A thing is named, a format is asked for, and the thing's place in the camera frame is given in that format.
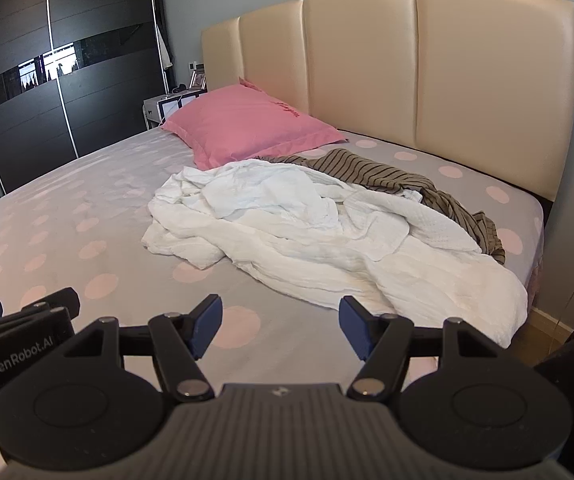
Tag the small picture frame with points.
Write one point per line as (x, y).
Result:
(198, 80)

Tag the white nightstand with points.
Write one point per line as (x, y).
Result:
(167, 107)

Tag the black sliding wardrobe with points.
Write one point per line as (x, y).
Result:
(32, 85)

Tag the beige padded headboard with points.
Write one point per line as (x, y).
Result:
(467, 85)

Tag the bed with polka dot sheet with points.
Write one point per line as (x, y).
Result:
(92, 210)

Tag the brown striped garment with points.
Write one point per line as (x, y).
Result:
(367, 170)

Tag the large white textured garment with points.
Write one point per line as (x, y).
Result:
(417, 270)

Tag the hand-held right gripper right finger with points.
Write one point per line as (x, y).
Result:
(354, 329)

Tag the pink pillow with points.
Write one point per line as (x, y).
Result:
(252, 122)

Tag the white wall thermostat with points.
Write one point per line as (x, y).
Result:
(197, 65)

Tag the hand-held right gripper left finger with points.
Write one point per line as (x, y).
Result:
(206, 327)

